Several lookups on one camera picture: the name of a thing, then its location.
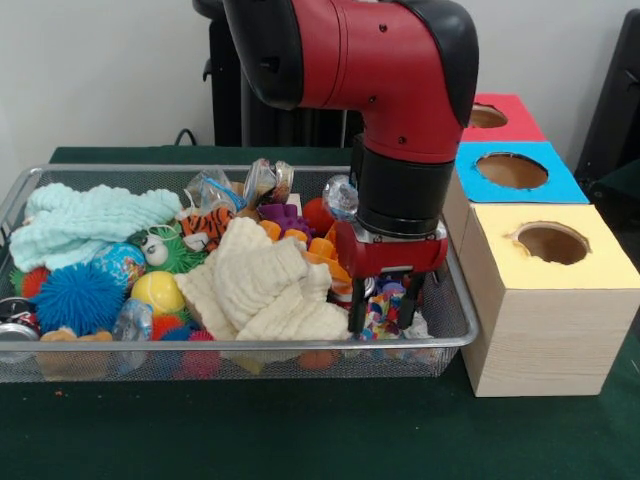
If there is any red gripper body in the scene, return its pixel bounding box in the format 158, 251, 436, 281
334, 218, 450, 279

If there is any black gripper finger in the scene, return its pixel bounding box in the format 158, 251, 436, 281
348, 274, 370, 334
396, 271, 427, 329

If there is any colourful dotted cloth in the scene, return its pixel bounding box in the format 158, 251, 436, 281
359, 284, 410, 342

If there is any cream muslin cloth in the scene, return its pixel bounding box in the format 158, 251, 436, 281
172, 215, 352, 342

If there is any wooden box with three holes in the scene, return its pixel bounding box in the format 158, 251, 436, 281
442, 92, 640, 399

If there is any orange toy building block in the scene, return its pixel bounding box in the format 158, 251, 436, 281
258, 218, 352, 282

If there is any crumpled clear plastic packet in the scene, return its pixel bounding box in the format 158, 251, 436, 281
322, 174, 361, 225

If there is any dark green tablecloth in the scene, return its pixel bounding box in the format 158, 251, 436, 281
0, 146, 640, 480

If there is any tiger plush toy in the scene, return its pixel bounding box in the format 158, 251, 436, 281
179, 205, 237, 252

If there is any yellow tennis ball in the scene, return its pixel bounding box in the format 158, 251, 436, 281
129, 271, 186, 317

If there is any globe print ball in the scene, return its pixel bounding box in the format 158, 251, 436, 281
92, 243, 149, 294

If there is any black chair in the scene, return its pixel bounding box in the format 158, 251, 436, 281
573, 8, 640, 174

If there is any blue spiky rubber ball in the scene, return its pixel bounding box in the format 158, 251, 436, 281
30, 262, 127, 337

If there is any mint green muslin cloth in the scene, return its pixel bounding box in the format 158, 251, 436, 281
8, 182, 184, 274

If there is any silver wire mesh bin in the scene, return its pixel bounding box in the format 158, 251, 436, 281
0, 163, 481, 385

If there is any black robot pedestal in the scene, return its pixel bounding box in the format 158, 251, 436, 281
192, 0, 364, 148

